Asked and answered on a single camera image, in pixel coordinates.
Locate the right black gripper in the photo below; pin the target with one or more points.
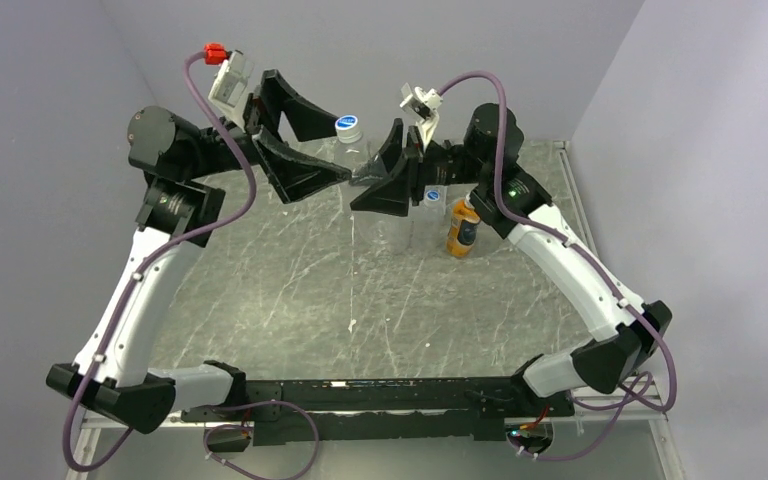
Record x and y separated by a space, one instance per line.
396 180

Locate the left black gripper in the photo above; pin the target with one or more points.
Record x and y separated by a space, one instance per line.
295 173

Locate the blue bottle cap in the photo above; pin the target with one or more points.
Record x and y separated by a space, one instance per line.
433 196
348 130

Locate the orange juice bottle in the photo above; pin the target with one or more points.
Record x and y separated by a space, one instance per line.
462 233

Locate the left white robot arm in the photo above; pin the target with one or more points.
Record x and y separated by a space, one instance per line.
111 375

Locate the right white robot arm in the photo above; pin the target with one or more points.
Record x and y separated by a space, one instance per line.
621 324

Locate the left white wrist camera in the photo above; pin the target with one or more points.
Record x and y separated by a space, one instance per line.
228 92

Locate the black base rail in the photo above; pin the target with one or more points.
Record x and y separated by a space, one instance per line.
482 408

